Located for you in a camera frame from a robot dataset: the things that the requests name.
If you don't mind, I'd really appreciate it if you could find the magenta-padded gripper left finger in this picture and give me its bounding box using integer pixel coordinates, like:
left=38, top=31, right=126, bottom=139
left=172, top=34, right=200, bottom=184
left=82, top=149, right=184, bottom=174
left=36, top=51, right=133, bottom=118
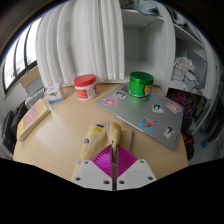
left=71, top=144, right=114, bottom=192

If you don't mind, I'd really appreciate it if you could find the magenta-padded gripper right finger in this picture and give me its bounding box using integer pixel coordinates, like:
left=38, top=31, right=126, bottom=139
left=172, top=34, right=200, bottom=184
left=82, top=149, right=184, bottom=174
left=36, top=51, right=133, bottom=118
left=115, top=144, right=158, bottom=192

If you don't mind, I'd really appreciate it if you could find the silver laptop with stickers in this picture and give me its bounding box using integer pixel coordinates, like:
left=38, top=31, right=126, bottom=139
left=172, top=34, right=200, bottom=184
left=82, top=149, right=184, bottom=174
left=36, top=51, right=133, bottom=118
left=95, top=83, right=185, bottom=151

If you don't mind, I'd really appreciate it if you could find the tan hardcover book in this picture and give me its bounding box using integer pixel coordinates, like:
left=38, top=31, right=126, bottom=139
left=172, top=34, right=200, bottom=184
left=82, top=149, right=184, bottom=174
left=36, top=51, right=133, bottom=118
left=16, top=98, right=52, bottom=143

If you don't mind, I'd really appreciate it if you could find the white jar with red lid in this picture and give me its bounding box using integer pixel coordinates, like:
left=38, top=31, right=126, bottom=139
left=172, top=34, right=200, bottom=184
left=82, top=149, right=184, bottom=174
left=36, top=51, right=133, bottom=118
left=73, top=73, right=100, bottom=101

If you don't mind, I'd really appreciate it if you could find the green round tin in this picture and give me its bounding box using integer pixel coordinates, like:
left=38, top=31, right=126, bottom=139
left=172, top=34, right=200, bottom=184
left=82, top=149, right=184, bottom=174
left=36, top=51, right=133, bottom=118
left=128, top=71, right=155, bottom=102

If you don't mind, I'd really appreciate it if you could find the small white printed box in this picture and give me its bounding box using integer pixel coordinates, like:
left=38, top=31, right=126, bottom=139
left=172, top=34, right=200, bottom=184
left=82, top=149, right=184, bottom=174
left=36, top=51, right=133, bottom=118
left=44, top=82, right=66, bottom=104

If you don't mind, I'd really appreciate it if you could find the black bag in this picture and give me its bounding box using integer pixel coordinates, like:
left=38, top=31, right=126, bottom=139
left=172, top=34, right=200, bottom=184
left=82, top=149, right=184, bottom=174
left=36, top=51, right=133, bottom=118
left=0, top=101, right=29, bottom=155

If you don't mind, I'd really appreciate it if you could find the cardboard box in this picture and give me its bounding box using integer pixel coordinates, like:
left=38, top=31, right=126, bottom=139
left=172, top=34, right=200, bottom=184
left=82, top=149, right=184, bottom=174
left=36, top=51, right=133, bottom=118
left=20, top=65, right=42, bottom=90

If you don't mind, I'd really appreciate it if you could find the white shelf unit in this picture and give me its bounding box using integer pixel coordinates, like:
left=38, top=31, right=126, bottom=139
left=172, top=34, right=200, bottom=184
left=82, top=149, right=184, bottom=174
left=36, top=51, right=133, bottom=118
left=118, top=0, right=221, bottom=101

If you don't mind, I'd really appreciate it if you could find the white curtain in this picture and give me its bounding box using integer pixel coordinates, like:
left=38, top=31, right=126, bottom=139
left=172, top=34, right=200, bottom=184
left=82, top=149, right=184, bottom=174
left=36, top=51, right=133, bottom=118
left=35, top=0, right=126, bottom=89

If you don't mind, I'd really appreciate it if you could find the window with dark frame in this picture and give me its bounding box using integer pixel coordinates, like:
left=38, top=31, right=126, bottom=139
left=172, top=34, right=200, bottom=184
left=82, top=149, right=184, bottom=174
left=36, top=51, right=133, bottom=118
left=2, top=16, right=43, bottom=96

